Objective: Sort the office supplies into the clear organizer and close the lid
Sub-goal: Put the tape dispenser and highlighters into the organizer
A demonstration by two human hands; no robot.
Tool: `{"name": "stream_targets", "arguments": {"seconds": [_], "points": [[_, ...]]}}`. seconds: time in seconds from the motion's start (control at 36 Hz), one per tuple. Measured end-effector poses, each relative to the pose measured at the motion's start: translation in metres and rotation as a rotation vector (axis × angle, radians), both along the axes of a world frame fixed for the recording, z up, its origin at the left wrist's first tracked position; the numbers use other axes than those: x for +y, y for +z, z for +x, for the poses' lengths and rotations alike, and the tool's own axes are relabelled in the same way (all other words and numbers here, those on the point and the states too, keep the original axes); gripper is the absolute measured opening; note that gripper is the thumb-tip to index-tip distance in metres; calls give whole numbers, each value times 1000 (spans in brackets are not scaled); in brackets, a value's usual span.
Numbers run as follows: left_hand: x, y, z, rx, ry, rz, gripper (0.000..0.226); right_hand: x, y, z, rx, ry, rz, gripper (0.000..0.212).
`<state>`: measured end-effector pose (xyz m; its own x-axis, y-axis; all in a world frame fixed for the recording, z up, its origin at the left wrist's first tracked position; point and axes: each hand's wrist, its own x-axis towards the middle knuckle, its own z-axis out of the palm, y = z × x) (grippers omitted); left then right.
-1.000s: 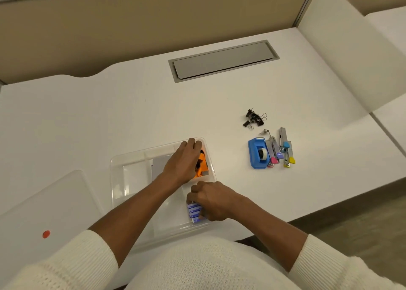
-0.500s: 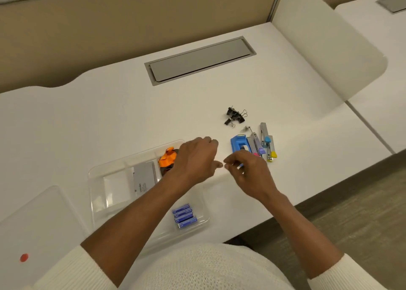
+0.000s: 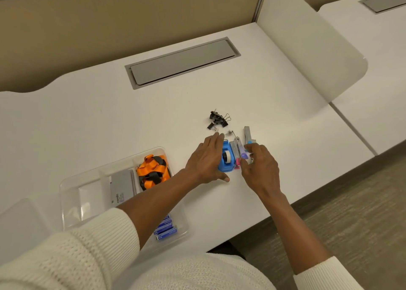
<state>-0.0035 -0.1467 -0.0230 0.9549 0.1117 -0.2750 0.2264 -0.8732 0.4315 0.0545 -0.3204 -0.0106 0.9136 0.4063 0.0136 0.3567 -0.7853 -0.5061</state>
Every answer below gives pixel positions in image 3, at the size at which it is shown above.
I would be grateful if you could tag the yellow-tipped mini stapler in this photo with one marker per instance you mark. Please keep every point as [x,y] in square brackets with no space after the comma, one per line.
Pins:
[250,161]

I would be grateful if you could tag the person's right hand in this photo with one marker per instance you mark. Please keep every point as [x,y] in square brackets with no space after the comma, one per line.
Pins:
[263,172]

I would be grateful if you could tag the small black binder clip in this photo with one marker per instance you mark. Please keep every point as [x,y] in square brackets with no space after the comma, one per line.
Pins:
[214,114]
[211,125]

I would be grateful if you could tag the transparent lid with red dot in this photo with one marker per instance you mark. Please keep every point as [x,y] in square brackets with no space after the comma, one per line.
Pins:
[22,223]

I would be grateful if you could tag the grey card packet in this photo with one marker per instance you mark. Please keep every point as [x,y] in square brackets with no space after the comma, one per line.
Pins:
[122,185]

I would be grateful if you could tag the white knit sweater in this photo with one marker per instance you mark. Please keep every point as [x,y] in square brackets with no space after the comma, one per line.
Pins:
[196,274]

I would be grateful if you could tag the clear plastic organizer tray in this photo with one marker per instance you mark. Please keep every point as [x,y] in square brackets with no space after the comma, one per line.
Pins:
[92,201]

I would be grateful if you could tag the blue-tipped mini stapler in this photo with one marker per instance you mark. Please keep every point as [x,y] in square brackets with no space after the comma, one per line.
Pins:
[247,132]

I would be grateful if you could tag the white table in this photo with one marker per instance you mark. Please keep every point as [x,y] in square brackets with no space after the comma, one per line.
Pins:
[95,115]

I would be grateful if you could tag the person's left hand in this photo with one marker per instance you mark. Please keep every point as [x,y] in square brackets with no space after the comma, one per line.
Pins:
[203,163]

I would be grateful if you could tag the blue staple box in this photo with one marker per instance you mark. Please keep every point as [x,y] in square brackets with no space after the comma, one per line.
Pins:
[165,223]
[165,218]
[166,233]
[165,228]

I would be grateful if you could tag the blue tape dispenser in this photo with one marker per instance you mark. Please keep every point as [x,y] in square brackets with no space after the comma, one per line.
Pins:
[223,167]

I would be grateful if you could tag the large black binder clip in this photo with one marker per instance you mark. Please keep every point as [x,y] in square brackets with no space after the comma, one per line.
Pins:
[219,119]
[223,122]

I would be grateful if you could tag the grey metal partition post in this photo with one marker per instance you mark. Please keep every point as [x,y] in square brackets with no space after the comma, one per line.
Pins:
[260,1]

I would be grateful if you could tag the person's right forearm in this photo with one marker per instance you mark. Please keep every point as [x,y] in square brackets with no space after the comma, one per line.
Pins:
[298,236]

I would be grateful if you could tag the purple-tipped mini stapler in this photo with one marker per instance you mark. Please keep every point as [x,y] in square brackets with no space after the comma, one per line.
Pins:
[244,155]

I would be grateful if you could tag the white neighbouring desk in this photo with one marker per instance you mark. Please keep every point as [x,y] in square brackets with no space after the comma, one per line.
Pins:
[374,77]

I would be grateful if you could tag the person's left forearm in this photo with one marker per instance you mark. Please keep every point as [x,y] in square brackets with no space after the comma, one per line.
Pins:
[152,201]

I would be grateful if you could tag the white rounded desk divider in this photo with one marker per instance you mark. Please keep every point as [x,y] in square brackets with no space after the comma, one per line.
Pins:
[301,39]

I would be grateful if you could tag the pink-tipped mini stapler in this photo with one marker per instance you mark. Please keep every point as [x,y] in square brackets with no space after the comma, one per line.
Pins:
[237,163]

